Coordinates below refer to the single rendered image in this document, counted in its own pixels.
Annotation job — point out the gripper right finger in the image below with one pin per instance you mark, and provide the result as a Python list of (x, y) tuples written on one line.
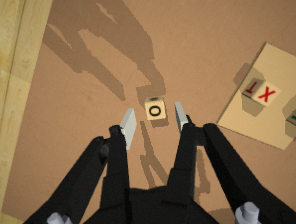
[(253, 203)]

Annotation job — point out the cream block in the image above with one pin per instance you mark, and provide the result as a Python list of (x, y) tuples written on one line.
[(154, 108), (292, 118), (261, 91)]

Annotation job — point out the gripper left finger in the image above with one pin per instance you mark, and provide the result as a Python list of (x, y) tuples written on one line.
[(69, 201)]

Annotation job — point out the tan square mat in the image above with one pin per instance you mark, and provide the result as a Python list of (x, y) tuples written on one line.
[(266, 124)]

